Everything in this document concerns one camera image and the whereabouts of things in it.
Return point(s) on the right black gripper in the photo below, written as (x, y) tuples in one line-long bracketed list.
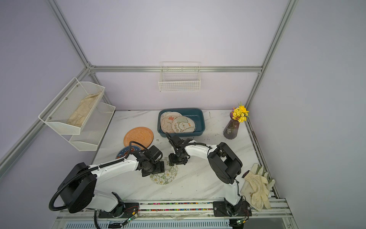
[(177, 160)]

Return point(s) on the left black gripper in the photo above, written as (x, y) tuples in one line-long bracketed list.
[(160, 168)]

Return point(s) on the green white flower bunny coaster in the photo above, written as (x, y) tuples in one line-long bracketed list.
[(168, 176)]

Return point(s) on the beige puppy round coaster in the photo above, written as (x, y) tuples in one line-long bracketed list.
[(183, 124)]

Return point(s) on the pink bunny bow coaster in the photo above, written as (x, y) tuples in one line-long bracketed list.
[(166, 121)]

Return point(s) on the teal plastic storage box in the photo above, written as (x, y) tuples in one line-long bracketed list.
[(193, 113)]

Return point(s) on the pink kitty round coaster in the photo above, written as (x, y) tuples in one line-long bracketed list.
[(171, 113)]

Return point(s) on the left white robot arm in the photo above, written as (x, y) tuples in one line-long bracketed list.
[(79, 190)]

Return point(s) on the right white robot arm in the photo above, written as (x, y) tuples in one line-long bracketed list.
[(221, 158)]

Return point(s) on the orange woven round coaster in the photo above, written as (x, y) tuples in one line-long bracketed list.
[(141, 135)]

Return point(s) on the blue denim bear coaster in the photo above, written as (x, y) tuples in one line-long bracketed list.
[(124, 151)]

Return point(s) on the yellow flower bunch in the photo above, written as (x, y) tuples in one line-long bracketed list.
[(239, 113)]

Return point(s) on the beige cloth in shelf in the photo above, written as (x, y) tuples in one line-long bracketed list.
[(80, 114)]

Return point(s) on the cream work gloves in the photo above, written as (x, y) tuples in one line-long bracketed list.
[(257, 186)]

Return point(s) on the white mesh two-tier shelf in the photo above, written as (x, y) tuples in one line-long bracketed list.
[(56, 114)]

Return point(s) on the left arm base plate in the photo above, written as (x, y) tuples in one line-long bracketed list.
[(120, 211)]

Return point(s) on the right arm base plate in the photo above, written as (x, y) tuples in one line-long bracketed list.
[(225, 209)]

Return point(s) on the white wire wall basket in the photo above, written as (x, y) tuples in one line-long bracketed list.
[(176, 77)]

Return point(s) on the aluminium mounting rail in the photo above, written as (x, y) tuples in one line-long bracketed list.
[(204, 209)]

